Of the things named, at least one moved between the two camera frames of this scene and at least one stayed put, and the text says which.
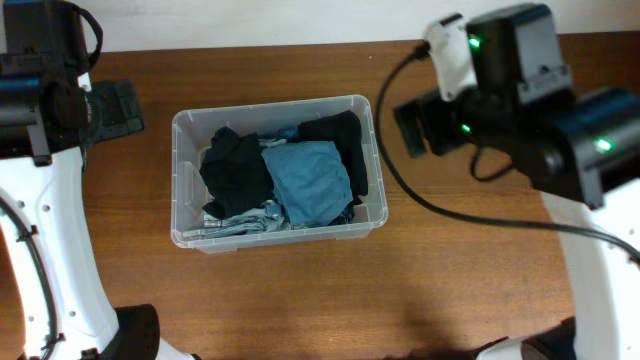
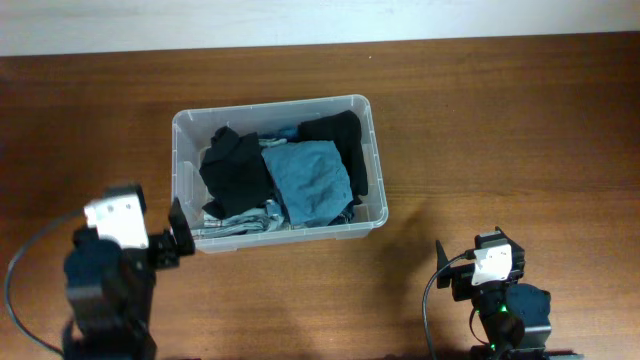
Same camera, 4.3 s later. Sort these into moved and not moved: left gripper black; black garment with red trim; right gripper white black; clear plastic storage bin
Moved: right gripper white black; left gripper black
Not moved: black garment with red trim; clear plastic storage bin
